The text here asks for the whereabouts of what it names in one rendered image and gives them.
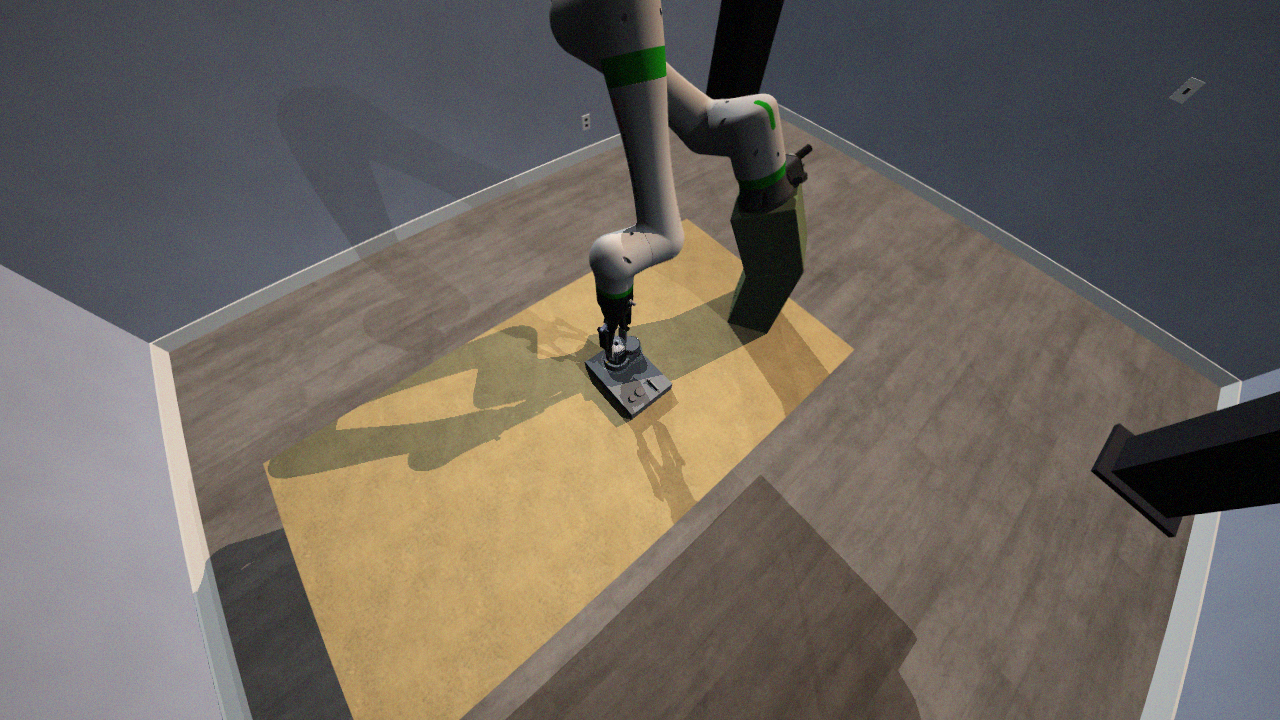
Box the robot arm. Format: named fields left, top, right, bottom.
left=549, top=0, right=812, bottom=313

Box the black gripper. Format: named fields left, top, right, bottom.
left=596, top=305, right=632, bottom=359

